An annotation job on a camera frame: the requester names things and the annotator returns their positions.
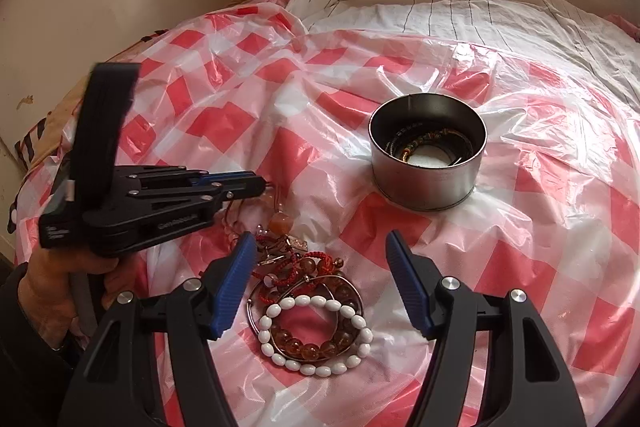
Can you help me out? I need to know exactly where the pink pillow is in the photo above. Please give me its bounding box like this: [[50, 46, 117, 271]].
[[602, 11, 640, 45]]

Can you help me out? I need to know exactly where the white bead bracelet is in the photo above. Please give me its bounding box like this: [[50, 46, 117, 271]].
[[258, 294, 373, 378]]

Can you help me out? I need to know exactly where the dark bead bracelet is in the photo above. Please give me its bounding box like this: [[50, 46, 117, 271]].
[[385, 129, 473, 168]]

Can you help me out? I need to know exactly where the orange pendant necklace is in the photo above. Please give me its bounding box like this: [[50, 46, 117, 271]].
[[222, 179, 308, 258]]

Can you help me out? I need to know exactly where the white striped bedsheet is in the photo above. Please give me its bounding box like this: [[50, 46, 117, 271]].
[[287, 0, 640, 102]]

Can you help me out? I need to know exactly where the silver bangle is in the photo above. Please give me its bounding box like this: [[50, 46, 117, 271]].
[[247, 276, 366, 358]]

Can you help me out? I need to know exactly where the black white striped cloth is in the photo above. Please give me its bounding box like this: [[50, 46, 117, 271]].
[[14, 119, 51, 170]]

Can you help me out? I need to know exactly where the amber bead bracelet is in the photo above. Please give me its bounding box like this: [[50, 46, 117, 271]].
[[269, 284, 363, 360]]

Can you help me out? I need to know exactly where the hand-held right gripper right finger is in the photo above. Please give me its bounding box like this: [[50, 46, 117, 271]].
[[385, 229, 588, 427]]

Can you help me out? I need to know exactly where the person's left hand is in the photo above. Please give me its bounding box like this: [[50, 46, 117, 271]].
[[17, 249, 123, 343]]

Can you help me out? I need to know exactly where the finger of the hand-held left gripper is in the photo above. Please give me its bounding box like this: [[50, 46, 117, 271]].
[[116, 166, 257, 188], [130, 178, 269, 214]]

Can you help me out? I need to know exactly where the person's left forearm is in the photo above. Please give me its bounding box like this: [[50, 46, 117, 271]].
[[0, 259, 96, 427]]

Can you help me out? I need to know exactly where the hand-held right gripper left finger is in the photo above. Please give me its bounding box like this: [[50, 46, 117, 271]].
[[59, 231, 258, 427]]

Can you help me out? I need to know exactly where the red checkered plastic sheet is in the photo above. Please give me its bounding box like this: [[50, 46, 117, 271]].
[[12, 2, 640, 427]]

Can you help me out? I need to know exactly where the round metal tin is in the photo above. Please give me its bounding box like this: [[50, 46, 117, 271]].
[[369, 93, 487, 211]]

